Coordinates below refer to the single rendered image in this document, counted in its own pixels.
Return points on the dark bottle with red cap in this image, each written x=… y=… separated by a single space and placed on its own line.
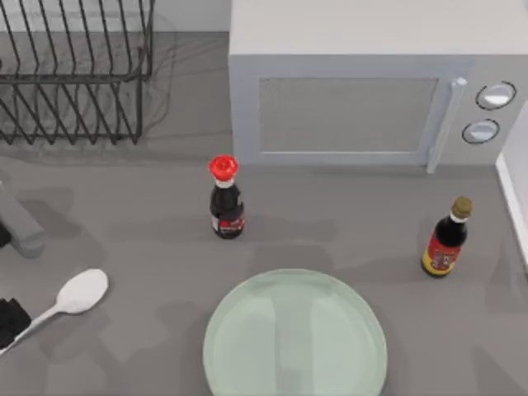
x=226 y=206

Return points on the microwave door with window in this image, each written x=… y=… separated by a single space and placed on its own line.
x=346 y=115

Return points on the pale green plate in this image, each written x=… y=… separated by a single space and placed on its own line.
x=295 y=334

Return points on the dark bottle with gold cap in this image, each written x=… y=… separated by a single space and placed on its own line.
x=447 y=239

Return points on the pale microwave oven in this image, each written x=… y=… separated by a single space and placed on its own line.
x=350 y=29

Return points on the white spoon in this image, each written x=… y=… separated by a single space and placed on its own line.
x=82 y=290

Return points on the small microwave knob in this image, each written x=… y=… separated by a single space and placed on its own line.
x=479 y=131

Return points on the pale grey rounded box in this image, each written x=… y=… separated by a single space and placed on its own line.
x=20 y=222

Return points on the large microwave knob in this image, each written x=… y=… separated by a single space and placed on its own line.
x=495 y=95

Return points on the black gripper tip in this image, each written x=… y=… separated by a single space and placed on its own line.
x=12 y=321

